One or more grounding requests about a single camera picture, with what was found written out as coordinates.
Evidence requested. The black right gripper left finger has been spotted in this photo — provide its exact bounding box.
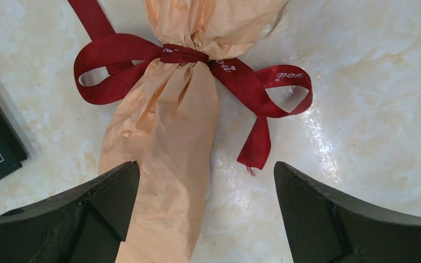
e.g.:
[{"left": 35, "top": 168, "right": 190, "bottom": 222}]
[{"left": 0, "top": 162, "right": 140, "bottom": 262}]

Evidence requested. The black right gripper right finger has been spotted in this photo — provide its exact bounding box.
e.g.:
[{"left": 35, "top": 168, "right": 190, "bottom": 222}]
[{"left": 274, "top": 162, "right": 421, "bottom": 262}]

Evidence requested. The orange paper bouquet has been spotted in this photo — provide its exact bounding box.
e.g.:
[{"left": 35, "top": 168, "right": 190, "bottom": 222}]
[{"left": 99, "top": 0, "right": 285, "bottom": 262}]

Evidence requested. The dark red ribbon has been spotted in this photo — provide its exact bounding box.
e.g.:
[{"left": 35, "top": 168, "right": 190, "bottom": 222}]
[{"left": 70, "top": 1, "right": 313, "bottom": 170}]

